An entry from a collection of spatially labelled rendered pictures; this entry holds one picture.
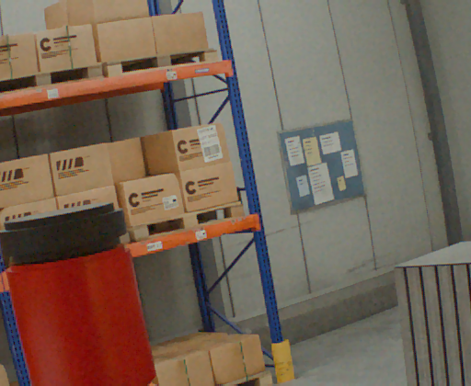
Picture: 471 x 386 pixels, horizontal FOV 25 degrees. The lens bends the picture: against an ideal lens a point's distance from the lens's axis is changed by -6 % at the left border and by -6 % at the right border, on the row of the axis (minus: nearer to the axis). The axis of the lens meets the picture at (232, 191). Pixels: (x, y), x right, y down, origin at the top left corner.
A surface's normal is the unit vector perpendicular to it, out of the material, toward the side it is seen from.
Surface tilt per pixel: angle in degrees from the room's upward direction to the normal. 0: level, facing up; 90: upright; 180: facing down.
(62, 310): 90
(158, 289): 90
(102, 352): 90
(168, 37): 91
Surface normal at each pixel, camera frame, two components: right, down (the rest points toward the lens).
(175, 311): 0.62, -0.07
